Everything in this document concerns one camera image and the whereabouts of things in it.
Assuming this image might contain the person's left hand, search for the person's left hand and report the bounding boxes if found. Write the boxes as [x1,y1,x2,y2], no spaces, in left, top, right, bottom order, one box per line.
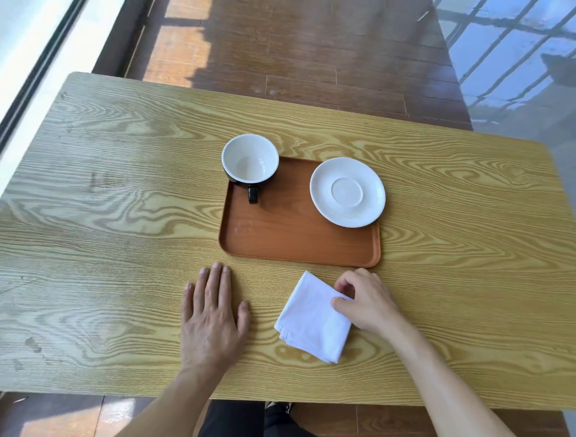
[180,262,251,372]

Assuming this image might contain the white saucer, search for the white saucer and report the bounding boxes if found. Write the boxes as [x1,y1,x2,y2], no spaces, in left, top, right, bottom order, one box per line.
[309,157,387,229]

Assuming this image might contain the person's right forearm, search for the person's right forearm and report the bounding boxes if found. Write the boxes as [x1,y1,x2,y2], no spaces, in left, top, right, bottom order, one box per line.
[381,315,517,437]

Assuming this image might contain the white napkin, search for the white napkin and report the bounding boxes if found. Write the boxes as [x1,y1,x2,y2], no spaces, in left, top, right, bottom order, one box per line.
[274,270,354,364]

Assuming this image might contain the black cup with white inside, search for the black cup with white inside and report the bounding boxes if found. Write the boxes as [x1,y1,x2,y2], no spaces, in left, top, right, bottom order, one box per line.
[221,133,280,205]

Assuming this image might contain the person's left forearm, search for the person's left forearm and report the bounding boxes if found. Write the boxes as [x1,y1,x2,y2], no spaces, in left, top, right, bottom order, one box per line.
[115,363,227,437]

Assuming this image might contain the person's right hand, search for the person's right hand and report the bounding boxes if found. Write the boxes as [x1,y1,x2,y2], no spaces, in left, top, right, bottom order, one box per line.
[331,268,406,339]

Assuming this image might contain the black window frame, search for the black window frame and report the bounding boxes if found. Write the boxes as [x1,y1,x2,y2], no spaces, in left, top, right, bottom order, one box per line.
[0,0,89,155]

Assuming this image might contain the person's black trousers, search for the person's black trousers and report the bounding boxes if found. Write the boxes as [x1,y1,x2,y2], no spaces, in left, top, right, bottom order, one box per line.
[197,399,316,437]

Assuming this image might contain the brown wooden tray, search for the brown wooden tray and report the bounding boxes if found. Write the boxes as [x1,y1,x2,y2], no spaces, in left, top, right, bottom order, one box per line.
[218,155,382,269]

